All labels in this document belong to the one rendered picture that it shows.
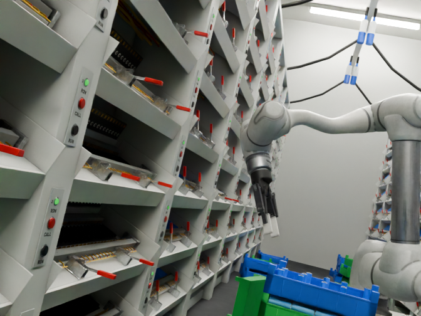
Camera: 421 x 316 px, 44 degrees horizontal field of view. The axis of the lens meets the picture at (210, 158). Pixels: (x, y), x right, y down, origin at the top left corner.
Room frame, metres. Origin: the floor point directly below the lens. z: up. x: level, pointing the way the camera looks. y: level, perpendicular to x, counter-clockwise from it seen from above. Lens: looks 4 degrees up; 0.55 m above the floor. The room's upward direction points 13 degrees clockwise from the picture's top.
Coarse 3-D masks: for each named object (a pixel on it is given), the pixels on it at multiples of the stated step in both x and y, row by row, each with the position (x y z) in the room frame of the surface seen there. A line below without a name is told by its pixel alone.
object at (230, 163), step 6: (228, 150) 2.85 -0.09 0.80; (234, 150) 2.68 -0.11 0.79; (228, 156) 2.41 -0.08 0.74; (234, 156) 2.84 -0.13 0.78; (222, 162) 2.31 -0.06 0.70; (228, 162) 2.43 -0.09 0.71; (234, 162) 2.67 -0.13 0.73; (240, 162) 2.83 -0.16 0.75; (222, 168) 2.40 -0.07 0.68; (228, 168) 2.53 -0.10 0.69; (234, 168) 2.69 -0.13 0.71; (234, 174) 2.82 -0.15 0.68
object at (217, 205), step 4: (220, 184) 2.85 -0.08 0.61; (216, 188) 2.85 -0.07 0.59; (220, 188) 2.84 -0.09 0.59; (224, 188) 2.84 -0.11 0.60; (216, 192) 2.24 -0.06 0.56; (224, 192) 2.84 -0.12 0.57; (228, 192) 2.84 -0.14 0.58; (228, 196) 2.83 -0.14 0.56; (232, 196) 2.83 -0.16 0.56; (216, 200) 2.40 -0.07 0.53; (220, 200) 2.55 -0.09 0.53; (228, 200) 2.83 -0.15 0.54; (212, 204) 2.30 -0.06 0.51; (216, 204) 2.40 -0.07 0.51; (220, 204) 2.50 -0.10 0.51; (224, 204) 2.63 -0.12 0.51; (228, 204) 2.76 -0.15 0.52; (212, 208) 2.37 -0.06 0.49; (216, 208) 2.47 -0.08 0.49; (220, 208) 2.58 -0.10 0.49; (224, 208) 2.72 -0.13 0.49
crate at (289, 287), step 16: (272, 272) 1.47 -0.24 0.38; (288, 272) 1.65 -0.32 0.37; (272, 288) 1.47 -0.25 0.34; (288, 288) 1.45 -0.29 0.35; (304, 288) 1.44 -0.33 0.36; (320, 288) 1.43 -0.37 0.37; (336, 288) 1.60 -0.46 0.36; (352, 288) 1.59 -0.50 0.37; (320, 304) 1.43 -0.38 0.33; (336, 304) 1.41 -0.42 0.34; (352, 304) 1.40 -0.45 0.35; (368, 304) 1.39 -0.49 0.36
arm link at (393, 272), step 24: (408, 96) 1.87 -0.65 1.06; (384, 120) 1.96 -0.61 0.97; (408, 120) 1.85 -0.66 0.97; (408, 144) 1.89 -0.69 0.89; (408, 168) 1.89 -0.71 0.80; (408, 192) 1.89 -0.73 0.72; (408, 216) 1.89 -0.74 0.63; (408, 240) 1.89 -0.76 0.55; (384, 264) 1.93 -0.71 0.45; (408, 264) 1.85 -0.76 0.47; (384, 288) 1.94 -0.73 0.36; (408, 288) 1.83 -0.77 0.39
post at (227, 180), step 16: (272, 0) 2.84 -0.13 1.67; (272, 16) 2.84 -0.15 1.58; (256, 32) 2.85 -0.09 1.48; (256, 80) 2.84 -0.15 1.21; (240, 96) 2.85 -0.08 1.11; (240, 112) 2.85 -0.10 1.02; (240, 144) 2.84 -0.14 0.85; (224, 176) 2.85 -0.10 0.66; (224, 224) 2.84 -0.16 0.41; (224, 240) 2.91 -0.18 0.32; (208, 288) 2.84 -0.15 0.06
